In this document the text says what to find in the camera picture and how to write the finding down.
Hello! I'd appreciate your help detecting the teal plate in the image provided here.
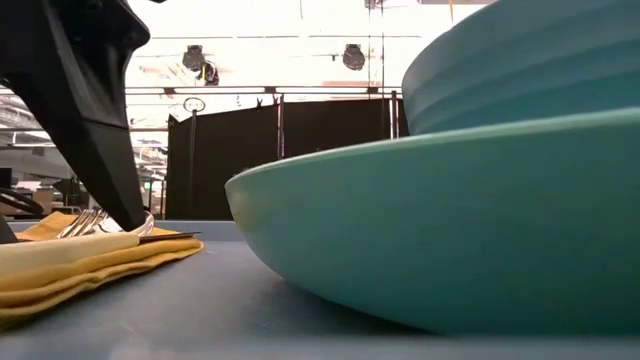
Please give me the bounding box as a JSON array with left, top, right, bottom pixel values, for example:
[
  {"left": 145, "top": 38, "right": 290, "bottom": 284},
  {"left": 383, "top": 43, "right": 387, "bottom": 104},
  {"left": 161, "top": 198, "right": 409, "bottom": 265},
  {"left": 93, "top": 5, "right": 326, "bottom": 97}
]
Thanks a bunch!
[{"left": 224, "top": 107, "right": 640, "bottom": 337}]

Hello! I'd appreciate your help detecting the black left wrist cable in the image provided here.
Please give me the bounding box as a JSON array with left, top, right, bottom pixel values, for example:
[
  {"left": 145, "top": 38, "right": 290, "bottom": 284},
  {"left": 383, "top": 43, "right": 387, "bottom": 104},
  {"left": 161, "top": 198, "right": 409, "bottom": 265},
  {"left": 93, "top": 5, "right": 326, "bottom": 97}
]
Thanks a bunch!
[{"left": 0, "top": 186, "right": 46, "bottom": 219}]

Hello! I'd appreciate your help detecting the blue plastic tray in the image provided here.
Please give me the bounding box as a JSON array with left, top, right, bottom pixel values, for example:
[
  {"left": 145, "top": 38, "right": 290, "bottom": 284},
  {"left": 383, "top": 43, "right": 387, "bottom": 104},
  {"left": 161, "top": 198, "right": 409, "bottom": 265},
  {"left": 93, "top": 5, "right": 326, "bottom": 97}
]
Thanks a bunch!
[{"left": 0, "top": 219, "right": 640, "bottom": 360}]

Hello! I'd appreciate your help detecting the black backdrop panel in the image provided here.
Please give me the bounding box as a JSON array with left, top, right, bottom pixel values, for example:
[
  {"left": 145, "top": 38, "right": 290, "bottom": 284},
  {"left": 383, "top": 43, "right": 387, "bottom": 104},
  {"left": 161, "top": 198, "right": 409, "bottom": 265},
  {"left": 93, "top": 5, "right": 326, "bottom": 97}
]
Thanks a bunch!
[{"left": 164, "top": 98, "right": 409, "bottom": 221}]

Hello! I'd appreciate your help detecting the orange-handled metal fork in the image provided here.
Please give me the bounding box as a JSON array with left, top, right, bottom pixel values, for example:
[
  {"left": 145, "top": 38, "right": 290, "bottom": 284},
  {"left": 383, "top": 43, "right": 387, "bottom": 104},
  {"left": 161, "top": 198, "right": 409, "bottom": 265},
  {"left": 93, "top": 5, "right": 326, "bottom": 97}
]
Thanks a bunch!
[{"left": 55, "top": 208, "right": 110, "bottom": 239}]

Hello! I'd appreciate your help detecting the black ceiling lamp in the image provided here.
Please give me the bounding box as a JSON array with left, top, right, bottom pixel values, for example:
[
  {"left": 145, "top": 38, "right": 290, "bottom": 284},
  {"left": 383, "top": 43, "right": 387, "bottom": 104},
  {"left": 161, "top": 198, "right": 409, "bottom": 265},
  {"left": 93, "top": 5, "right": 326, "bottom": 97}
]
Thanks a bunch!
[
  {"left": 342, "top": 43, "right": 366, "bottom": 71},
  {"left": 181, "top": 44, "right": 207, "bottom": 72}
]

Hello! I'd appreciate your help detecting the blue bowl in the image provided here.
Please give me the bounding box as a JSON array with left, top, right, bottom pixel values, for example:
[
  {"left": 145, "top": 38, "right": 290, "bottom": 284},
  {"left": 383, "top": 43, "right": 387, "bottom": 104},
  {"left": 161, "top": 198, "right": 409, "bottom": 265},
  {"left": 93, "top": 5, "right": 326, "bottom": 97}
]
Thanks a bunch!
[{"left": 401, "top": 0, "right": 640, "bottom": 136}]

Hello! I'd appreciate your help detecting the yellow cloth napkin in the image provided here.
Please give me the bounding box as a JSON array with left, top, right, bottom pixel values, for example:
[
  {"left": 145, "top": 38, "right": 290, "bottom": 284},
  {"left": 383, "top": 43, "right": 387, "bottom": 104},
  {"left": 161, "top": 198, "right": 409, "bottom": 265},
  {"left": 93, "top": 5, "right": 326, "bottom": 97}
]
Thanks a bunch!
[{"left": 0, "top": 210, "right": 205, "bottom": 329}]

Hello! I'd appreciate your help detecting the horizontal metal rail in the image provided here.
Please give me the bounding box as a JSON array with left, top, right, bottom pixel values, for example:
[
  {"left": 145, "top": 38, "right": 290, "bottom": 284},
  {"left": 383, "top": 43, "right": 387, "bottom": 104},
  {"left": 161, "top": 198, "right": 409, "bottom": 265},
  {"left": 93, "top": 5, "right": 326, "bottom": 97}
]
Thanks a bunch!
[{"left": 124, "top": 84, "right": 404, "bottom": 97}]

